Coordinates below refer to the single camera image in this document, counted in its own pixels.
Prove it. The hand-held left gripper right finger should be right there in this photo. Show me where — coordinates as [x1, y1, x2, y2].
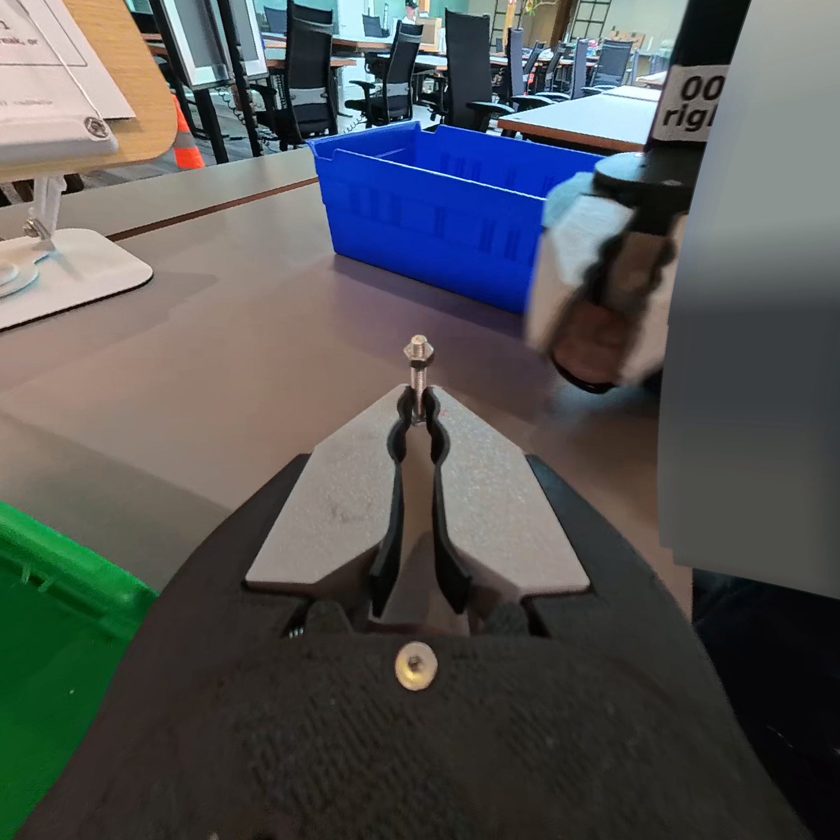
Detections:
[423, 385, 590, 616]

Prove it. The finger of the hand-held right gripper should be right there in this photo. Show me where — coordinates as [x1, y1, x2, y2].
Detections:
[528, 174, 634, 358]
[607, 217, 680, 389]

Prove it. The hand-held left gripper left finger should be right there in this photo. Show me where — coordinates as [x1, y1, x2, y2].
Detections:
[245, 384, 413, 618]

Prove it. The silver bolt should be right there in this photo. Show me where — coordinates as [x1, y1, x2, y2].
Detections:
[403, 335, 432, 427]

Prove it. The blue plastic bin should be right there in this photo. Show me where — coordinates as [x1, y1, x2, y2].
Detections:
[307, 120, 608, 315]

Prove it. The green plastic bin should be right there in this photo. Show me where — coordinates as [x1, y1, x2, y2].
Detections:
[0, 502, 158, 840]

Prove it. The person's right hand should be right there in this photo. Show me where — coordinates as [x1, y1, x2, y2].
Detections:
[554, 305, 634, 391]

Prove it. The cluster of distant office chairs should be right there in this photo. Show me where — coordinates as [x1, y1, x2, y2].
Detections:
[505, 26, 657, 109]

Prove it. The wooden-edged office table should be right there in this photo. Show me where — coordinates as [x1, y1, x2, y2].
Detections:
[497, 84, 664, 156]

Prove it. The black office chair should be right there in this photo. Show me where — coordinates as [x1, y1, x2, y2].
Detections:
[252, 0, 339, 152]
[346, 23, 424, 129]
[420, 8, 514, 132]

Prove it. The white sign stand base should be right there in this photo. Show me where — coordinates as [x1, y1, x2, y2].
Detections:
[0, 174, 154, 329]

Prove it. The orange traffic cone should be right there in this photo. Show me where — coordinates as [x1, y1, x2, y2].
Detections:
[172, 95, 206, 170]

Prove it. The grey panel on black stand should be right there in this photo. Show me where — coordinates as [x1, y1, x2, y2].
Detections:
[147, 0, 232, 165]
[217, 0, 270, 142]

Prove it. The wooden instruction sign board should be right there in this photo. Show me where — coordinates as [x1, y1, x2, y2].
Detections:
[0, 0, 178, 181]

